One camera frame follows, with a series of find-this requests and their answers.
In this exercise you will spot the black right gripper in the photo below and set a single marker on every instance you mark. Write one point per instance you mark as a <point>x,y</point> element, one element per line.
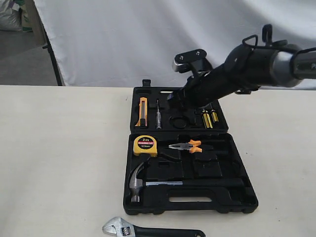
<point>217,84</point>

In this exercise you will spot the steel claw hammer black grip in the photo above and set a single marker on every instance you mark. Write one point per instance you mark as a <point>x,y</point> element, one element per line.
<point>136,185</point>

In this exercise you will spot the adjustable wrench black handle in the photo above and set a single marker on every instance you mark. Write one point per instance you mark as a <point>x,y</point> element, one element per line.
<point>119,227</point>

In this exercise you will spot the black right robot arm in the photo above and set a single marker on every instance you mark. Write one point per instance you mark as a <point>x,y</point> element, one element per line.
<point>246,69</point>

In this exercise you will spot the black plastic tool case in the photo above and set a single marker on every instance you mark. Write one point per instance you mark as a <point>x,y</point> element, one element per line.
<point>219,160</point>

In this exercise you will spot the clear tester screwdriver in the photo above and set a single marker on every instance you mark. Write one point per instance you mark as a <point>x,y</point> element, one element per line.
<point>158,116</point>

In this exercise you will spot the large yellow black screwdriver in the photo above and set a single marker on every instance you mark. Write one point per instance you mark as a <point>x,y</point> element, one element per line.
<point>206,119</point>

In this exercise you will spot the orange utility knife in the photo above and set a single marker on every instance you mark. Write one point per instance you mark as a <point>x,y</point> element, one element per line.
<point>143,113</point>

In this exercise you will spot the small yellow black screwdriver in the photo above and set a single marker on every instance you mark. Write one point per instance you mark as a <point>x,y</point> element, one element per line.
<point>214,115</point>

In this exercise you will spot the yellow tape measure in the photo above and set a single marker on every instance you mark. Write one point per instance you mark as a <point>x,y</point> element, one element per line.
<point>145,144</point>

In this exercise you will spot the white backdrop cloth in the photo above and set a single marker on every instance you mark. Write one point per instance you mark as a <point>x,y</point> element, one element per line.
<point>119,43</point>

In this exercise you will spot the black backdrop stand pole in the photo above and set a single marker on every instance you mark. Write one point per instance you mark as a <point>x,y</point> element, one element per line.
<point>50,51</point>

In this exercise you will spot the green white box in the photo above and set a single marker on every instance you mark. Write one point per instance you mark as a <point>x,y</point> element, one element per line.
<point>25,21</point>

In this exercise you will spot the grey plastic sack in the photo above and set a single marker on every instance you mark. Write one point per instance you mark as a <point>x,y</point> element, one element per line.
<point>10,15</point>

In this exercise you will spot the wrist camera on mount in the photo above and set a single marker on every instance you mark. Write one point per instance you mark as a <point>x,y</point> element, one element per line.
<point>194,61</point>

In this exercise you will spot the orange handled pliers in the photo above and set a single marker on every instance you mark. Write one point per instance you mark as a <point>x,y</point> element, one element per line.
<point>192,146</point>

